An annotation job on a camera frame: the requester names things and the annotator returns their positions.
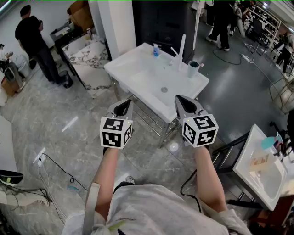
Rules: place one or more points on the white power strip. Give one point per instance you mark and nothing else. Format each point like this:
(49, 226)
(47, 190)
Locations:
(246, 57)

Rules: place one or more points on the white table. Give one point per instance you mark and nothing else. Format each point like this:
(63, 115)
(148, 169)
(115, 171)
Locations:
(7, 147)

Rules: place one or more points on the metal sink stand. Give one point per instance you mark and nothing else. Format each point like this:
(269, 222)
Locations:
(164, 133)

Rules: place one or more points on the white ceramic sink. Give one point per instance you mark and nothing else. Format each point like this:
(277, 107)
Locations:
(142, 75)
(264, 181)

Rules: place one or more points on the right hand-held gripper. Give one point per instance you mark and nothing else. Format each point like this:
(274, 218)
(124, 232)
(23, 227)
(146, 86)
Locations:
(202, 133)

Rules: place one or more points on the white storage shelf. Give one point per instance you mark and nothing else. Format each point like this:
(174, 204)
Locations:
(268, 23)

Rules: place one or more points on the small cardboard box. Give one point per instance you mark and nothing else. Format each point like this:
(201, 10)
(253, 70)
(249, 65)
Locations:
(10, 88)

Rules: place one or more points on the grey-blue cup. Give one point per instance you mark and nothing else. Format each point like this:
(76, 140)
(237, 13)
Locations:
(192, 70)

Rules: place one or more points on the white floor socket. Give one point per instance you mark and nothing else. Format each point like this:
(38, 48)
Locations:
(39, 157)

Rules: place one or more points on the black sink stand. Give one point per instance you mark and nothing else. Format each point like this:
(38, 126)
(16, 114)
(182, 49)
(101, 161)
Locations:
(226, 149)

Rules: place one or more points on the white faucet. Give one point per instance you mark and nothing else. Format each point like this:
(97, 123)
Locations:
(182, 50)

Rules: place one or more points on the person's right forearm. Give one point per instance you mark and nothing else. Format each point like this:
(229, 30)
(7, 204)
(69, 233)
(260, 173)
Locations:
(209, 179)

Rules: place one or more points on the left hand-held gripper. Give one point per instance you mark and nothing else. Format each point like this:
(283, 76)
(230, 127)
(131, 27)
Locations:
(110, 140)

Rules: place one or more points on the large cardboard box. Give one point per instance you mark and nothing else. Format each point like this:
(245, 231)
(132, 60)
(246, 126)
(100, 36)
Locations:
(81, 13)

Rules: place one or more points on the person's white shirt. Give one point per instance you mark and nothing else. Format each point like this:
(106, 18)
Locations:
(156, 211)

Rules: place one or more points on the person's white shoe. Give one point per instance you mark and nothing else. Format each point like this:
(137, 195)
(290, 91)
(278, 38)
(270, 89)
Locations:
(130, 180)

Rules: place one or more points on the large black cabinet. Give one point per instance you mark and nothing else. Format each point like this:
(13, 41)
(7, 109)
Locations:
(160, 23)

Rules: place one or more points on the marble pattern table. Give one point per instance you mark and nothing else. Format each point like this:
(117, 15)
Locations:
(92, 57)

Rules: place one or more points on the person's left forearm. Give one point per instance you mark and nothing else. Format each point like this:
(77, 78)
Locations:
(106, 179)

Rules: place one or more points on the blue liquid bottle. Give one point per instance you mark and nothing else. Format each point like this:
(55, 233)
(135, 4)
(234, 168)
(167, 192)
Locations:
(156, 51)

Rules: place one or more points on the black and white device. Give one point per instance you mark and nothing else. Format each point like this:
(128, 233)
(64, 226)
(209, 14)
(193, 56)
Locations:
(10, 176)

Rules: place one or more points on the black office chair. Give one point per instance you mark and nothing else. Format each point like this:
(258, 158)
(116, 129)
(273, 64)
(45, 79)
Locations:
(290, 124)

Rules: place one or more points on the beige fabric bundle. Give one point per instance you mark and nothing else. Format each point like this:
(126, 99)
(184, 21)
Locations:
(23, 198)

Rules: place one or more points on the person's black trousers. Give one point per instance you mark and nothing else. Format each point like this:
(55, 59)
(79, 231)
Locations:
(121, 185)

